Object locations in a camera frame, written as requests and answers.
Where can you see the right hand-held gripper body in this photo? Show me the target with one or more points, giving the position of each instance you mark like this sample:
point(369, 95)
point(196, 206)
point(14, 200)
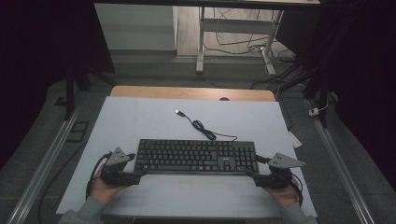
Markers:
point(281, 161)

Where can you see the black metal stand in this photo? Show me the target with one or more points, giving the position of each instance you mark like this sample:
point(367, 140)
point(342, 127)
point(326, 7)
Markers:
point(323, 93)
point(70, 90)

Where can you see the dark curtain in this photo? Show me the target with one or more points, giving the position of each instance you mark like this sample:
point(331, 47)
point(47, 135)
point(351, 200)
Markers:
point(367, 77)
point(31, 62)

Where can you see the white cabinet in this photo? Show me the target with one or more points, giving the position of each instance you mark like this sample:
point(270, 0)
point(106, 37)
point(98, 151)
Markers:
point(134, 28)

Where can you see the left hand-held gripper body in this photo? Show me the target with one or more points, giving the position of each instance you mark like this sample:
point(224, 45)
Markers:
point(116, 158)

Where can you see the person's right hand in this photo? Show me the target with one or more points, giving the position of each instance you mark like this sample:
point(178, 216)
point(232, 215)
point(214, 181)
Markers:
point(285, 196)

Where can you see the white table mat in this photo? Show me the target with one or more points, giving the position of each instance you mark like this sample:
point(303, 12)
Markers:
point(143, 118)

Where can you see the white desk frame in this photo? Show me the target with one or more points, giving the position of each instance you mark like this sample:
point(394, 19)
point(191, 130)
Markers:
point(236, 25)

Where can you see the aluminium rail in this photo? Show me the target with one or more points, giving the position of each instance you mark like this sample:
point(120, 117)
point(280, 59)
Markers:
point(339, 168)
point(43, 168)

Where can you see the black keyboard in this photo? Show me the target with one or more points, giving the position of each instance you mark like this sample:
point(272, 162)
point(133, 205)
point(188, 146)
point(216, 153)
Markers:
point(193, 157)

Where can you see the small white adapter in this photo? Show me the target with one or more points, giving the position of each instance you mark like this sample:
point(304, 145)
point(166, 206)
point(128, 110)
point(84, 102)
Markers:
point(313, 111)

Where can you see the white paper tag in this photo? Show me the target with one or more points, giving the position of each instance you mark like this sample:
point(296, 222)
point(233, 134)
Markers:
point(295, 140)

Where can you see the person's left hand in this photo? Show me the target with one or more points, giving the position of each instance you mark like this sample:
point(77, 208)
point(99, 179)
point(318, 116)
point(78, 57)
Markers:
point(104, 192)

